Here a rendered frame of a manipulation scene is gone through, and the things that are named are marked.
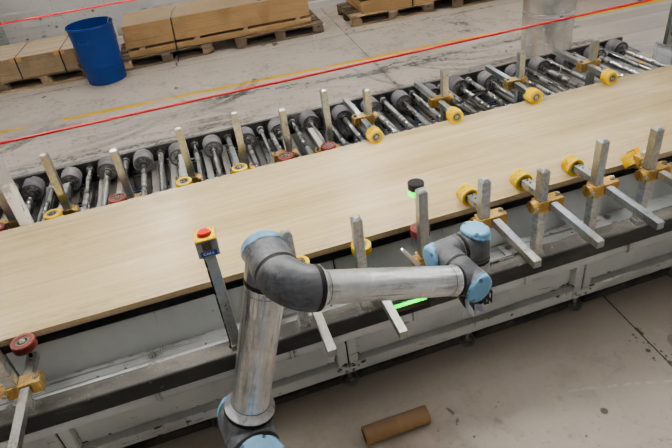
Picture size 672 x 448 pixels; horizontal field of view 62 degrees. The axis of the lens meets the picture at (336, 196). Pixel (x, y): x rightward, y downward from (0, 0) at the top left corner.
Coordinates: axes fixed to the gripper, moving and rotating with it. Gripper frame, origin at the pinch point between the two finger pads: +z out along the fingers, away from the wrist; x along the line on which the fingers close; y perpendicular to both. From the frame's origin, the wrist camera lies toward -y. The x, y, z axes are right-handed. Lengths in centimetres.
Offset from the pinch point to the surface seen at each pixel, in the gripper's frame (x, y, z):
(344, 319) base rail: -39.3, -26.3, 12.2
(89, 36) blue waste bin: -178, -578, 7
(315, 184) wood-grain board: -30, -93, -10
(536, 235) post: 44, -29, 1
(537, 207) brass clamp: 43, -28, -14
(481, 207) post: 18.9, -28.0, -20.6
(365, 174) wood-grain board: -6, -91, -10
